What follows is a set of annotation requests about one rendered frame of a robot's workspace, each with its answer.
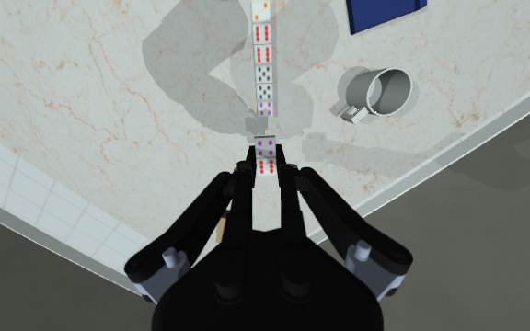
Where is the grey mug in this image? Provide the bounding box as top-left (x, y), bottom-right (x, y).
top-left (340, 67), bottom-right (413, 124)

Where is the tan rectangular box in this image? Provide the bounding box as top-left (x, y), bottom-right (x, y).
top-left (215, 210), bottom-right (230, 243)

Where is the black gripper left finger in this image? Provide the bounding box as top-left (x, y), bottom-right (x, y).
top-left (124, 145), bottom-right (257, 304)

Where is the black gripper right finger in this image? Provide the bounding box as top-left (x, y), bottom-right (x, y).
top-left (276, 144), bottom-right (413, 301)

